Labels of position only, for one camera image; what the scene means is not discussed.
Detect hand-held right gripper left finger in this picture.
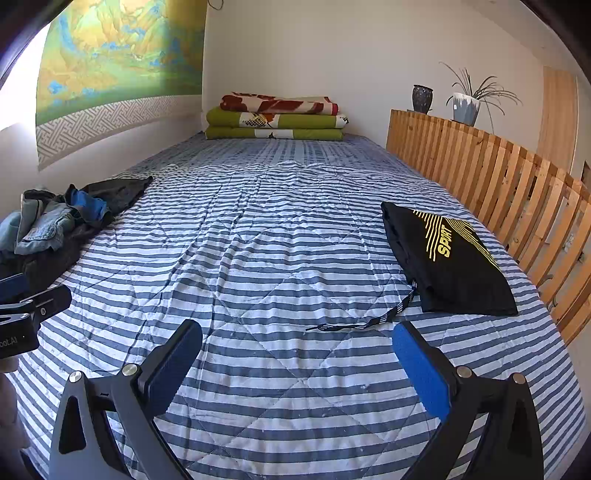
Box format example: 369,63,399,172
48,319,204,480

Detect dark brown garment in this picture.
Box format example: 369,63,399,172
0,222,100,283

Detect grey-blue garment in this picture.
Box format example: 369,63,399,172
0,188,56,252

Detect light wooden door panel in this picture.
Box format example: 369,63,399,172
538,66,580,176

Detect dark ceramic vase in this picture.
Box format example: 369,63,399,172
412,84,435,114

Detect black shorts with yellow print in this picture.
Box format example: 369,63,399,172
306,200,519,332

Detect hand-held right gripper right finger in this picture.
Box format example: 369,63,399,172
392,320,546,480

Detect white plant pot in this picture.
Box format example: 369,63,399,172
446,92,482,126

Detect denim jeans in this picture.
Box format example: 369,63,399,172
14,203,77,256

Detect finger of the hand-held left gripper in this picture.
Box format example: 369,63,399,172
0,274,31,304
21,285,72,324

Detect black garment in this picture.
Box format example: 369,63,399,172
65,175,154,229

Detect green spider plant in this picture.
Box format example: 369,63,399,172
438,61,522,134

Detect wooden slatted bed rail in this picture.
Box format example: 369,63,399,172
385,109,591,347

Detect bright window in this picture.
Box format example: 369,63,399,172
0,18,63,134

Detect red floral folded blanket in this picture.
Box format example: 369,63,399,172
220,92,340,116

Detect landscape wall poster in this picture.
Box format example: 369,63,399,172
34,0,208,171

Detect blue white striped quilt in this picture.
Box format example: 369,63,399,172
0,131,587,480

